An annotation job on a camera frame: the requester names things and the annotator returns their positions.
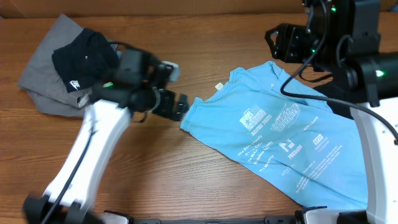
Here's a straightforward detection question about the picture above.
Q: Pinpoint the light blue printed t-shirt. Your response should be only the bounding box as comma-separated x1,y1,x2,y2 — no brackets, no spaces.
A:
180,61,368,210

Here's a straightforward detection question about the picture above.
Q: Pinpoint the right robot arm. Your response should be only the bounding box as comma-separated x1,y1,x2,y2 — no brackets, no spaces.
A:
264,0,397,224

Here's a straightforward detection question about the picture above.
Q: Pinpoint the folded black nike shirt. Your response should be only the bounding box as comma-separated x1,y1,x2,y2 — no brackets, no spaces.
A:
52,29,119,93

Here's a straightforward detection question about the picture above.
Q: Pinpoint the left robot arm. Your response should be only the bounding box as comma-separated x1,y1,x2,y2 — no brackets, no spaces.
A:
22,45,188,224

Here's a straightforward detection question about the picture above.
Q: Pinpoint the folded grey shirt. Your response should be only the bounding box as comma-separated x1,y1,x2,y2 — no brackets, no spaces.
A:
17,13,121,119

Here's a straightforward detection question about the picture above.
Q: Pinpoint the black shirt on right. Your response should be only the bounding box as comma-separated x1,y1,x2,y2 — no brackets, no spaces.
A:
313,82,353,119

